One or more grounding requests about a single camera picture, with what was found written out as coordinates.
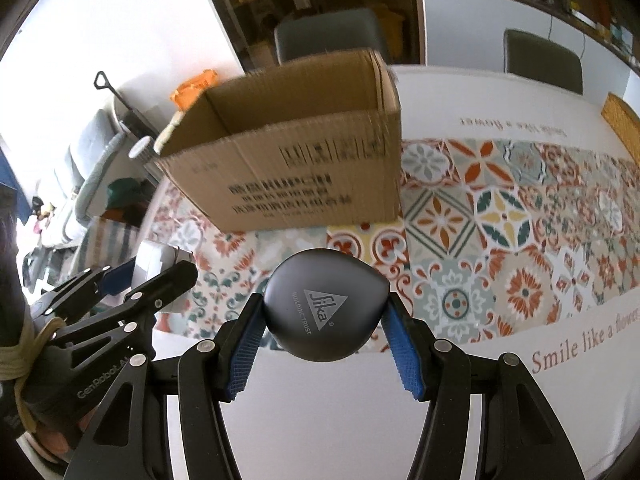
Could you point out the grey sofa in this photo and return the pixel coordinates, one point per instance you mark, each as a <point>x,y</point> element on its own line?
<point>92,155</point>

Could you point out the cardboard box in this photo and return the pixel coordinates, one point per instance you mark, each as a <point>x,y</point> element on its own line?
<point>300,180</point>

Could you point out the person's left hand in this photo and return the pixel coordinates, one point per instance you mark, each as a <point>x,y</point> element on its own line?
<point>52,447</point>

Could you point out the green cloth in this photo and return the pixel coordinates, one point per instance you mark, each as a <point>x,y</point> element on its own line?
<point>125,197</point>

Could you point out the person's left forearm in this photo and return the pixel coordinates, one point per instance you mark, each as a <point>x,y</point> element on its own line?
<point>12,280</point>

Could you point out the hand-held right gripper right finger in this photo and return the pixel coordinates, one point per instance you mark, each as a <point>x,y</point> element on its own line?
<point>402,355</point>

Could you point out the black round case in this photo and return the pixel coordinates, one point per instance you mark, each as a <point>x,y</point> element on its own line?
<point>310,280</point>

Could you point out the narrow dark grey chair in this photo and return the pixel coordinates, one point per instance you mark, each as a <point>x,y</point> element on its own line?
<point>542,62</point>

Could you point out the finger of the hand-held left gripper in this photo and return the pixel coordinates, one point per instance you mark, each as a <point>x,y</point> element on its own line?
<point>117,280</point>
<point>165,282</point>

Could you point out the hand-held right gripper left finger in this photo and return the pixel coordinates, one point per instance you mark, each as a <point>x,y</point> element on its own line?
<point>242,355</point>

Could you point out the white cabinet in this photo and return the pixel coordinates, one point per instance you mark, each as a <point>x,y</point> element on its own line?
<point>465,20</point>

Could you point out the wide dark grey chair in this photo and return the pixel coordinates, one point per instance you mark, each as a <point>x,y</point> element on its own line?
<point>325,35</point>

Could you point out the white plastic box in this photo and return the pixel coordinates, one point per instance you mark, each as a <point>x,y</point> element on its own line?
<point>155,257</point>

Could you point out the orange plastic crate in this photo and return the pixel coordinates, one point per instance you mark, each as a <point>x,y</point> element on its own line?
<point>192,90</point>

